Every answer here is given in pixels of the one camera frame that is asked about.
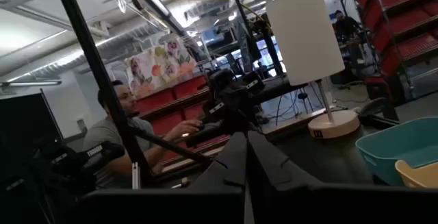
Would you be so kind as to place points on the floral patterned cloth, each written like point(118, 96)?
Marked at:
point(161, 66)

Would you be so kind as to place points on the teal plastic bin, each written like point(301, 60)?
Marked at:
point(393, 145)

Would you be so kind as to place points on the black monitor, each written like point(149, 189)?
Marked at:
point(24, 124)

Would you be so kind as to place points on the yellow plastic bin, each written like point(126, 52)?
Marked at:
point(417, 176)

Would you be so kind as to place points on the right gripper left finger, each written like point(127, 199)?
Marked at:
point(229, 169)

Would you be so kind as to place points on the black frame strut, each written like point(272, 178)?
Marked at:
point(99, 70)
point(171, 146)

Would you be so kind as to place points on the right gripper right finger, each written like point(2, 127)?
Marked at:
point(270, 169)

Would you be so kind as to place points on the person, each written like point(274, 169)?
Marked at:
point(345, 25)
point(102, 131)

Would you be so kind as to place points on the white shade table lamp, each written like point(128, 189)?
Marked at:
point(304, 32)

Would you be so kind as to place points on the red bin shelf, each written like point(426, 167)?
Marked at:
point(403, 22)
point(157, 100)

